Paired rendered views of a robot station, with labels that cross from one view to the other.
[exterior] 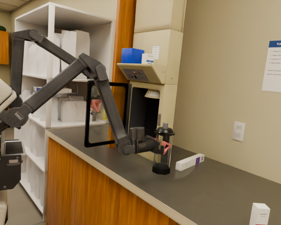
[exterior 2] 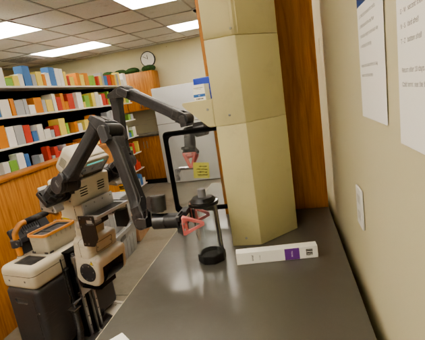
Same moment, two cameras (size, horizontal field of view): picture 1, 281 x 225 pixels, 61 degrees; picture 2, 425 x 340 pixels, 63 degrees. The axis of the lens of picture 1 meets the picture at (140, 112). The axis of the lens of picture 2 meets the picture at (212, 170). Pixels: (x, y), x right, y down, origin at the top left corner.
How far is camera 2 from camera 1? 1.29 m
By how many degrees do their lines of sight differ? 54
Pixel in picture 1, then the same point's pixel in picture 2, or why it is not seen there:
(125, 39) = not seen: hidden behind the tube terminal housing
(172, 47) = (215, 66)
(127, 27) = not seen: hidden behind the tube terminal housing
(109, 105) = (120, 168)
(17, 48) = (114, 109)
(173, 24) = (209, 30)
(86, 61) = (93, 123)
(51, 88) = (76, 156)
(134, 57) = not seen: hidden behind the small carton
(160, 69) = (201, 107)
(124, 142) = (135, 214)
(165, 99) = (224, 150)
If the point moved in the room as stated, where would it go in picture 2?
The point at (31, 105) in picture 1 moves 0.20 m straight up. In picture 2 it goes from (65, 173) to (54, 127)
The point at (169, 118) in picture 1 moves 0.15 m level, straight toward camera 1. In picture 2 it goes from (241, 178) to (206, 188)
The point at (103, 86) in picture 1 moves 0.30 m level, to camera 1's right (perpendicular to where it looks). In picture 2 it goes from (112, 148) to (146, 151)
